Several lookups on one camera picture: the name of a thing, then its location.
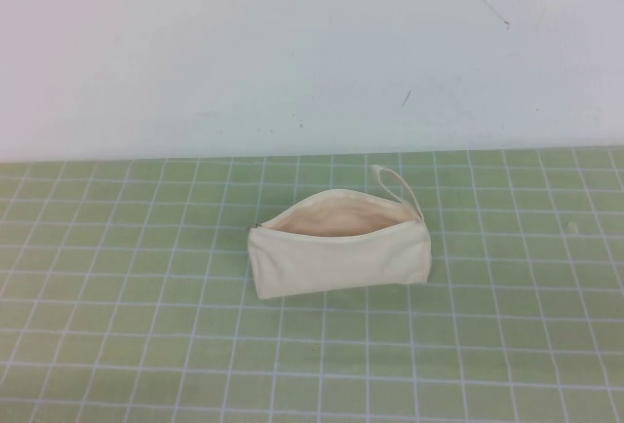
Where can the green grid cutting mat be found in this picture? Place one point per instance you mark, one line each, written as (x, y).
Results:
(97, 296)

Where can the cream fabric pencil case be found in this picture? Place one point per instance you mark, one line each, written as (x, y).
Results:
(336, 262)

